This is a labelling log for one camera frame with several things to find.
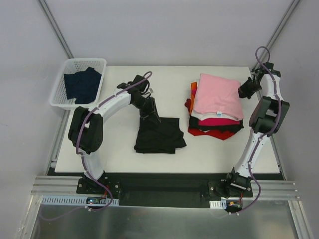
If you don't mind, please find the pink t shirt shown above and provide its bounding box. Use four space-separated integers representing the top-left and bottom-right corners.
193 73 244 120

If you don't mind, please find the magenta t shirt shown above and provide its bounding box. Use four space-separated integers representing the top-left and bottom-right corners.
190 89 241 127

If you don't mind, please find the red t shirt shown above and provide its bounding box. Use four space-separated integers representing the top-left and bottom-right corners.
184 98 236 141

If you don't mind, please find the white plastic laundry basket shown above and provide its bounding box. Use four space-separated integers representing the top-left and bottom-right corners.
49 58 107 110

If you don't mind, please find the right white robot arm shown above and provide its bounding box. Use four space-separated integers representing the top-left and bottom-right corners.
223 62 290 198

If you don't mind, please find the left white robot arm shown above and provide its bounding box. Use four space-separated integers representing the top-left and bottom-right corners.
68 71 160 194

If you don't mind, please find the navy blue t shirt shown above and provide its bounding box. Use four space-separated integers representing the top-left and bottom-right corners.
63 67 102 104

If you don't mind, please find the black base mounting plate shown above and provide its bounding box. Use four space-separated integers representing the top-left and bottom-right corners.
76 173 253 208

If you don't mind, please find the aluminium frame rail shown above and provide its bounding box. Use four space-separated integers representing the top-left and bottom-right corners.
30 176 301 201

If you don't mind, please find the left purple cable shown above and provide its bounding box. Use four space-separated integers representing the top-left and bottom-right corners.
39 71 153 221

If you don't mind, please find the right white cable duct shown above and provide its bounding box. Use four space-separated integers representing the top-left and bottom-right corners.
209 200 227 210

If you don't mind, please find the white cable duct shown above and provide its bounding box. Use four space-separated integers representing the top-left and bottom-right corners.
209 200 227 210
41 196 120 207

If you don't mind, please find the left white cable duct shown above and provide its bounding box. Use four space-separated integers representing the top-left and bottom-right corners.
41 196 120 207

